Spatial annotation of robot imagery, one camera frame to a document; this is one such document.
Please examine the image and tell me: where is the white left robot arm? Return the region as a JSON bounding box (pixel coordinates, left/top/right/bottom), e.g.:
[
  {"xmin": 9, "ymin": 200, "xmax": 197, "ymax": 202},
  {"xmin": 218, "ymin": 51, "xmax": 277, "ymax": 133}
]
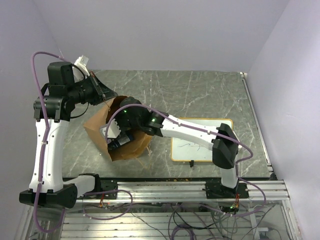
[{"xmin": 19, "ymin": 57, "xmax": 117, "ymax": 209}]

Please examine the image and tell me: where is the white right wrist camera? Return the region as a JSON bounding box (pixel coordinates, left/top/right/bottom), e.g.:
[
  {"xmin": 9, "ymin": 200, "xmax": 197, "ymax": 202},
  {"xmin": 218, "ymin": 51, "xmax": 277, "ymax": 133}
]
[{"xmin": 99, "ymin": 119, "xmax": 122, "ymax": 144}]

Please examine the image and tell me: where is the white dry-erase board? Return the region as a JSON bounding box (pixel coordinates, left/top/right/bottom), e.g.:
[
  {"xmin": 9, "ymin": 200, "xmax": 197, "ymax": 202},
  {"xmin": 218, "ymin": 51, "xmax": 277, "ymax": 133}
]
[{"xmin": 171, "ymin": 117, "xmax": 233, "ymax": 163}]

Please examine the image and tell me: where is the aluminium mounting rail frame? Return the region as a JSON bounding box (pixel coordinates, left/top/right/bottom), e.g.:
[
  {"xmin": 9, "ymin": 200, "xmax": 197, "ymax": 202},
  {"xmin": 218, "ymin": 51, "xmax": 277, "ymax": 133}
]
[{"xmin": 17, "ymin": 178, "xmax": 302, "ymax": 240}]

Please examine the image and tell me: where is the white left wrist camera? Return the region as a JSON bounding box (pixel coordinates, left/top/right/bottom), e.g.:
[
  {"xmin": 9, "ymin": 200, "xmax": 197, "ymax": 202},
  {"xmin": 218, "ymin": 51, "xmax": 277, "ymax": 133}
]
[{"xmin": 72, "ymin": 55, "xmax": 90, "ymax": 80}]

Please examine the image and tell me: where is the dark blue snack packet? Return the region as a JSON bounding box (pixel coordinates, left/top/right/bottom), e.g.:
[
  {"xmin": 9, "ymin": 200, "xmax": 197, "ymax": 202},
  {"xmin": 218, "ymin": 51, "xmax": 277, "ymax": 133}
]
[{"xmin": 107, "ymin": 132, "xmax": 134, "ymax": 151}]

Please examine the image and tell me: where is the brown paper bag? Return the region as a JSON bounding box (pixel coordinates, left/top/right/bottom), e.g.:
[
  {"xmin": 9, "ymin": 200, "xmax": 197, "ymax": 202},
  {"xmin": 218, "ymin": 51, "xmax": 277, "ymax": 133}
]
[{"xmin": 83, "ymin": 95, "xmax": 152, "ymax": 162}]

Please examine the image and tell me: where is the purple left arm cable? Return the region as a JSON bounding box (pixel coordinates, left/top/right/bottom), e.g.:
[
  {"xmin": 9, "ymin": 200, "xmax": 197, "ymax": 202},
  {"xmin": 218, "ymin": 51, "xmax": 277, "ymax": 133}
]
[{"xmin": 30, "ymin": 51, "xmax": 72, "ymax": 233}]

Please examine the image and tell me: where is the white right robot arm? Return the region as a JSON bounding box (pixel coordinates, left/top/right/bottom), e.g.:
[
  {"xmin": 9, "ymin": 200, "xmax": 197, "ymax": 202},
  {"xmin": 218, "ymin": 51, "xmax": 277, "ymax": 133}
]
[{"xmin": 115, "ymin": 97, "xmax": 239, "ymax": 198}]

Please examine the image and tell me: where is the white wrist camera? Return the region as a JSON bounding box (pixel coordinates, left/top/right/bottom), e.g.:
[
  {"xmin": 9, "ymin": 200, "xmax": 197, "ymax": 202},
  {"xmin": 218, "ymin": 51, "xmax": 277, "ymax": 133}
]
[
  {"xmin": 99, "ymin": 119, "xmax": 122, "ymax": 144},
  {"xmin": 72, "ymin": 55, "xmax": 90, "ymax": 80}
]

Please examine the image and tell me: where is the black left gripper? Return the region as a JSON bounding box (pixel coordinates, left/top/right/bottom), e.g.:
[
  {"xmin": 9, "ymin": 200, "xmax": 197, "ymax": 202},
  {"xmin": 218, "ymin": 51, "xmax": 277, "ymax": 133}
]
[{"xmin": 67, "ymin": 71, "xmax": 119, "ymax": 106}]

